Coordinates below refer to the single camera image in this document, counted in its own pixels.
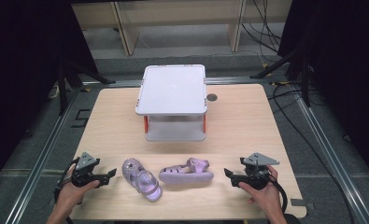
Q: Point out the beige wooden furniture frame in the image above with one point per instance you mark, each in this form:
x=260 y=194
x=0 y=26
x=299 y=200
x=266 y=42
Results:
x=129 y=34

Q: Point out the person's left hand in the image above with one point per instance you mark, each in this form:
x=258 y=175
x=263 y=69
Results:
x=71 y=194

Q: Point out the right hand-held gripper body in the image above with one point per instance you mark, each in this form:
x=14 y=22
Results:
x=257 y=169

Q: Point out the black curtain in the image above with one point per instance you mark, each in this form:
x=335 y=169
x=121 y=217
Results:
x=344 y=62
x=23 y=77

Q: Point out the white two-tier shoe rack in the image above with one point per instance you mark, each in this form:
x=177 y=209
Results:
x=173 y=93

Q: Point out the purple woven-toe sandal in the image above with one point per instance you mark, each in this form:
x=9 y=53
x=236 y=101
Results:
x=185 y=175

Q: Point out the metal floor rail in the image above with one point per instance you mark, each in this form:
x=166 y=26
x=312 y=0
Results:
x=331 y=158
x=123 y=83
x=39 y=165

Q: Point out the purple sandal with flower ornament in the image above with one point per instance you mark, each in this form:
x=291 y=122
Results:
x=141 y=180

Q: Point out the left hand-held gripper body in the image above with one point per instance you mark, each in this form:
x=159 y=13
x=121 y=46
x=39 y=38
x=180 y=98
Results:
x=85 y=165

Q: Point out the dark round table grommet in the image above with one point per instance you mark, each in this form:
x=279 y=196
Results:
x=212 y=97

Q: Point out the black tripod stand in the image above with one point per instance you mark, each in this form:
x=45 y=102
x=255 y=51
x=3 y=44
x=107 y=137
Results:
x=63 y=87
x=303 y=77

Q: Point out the person's right hand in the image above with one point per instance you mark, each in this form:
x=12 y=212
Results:
x=264 y=196

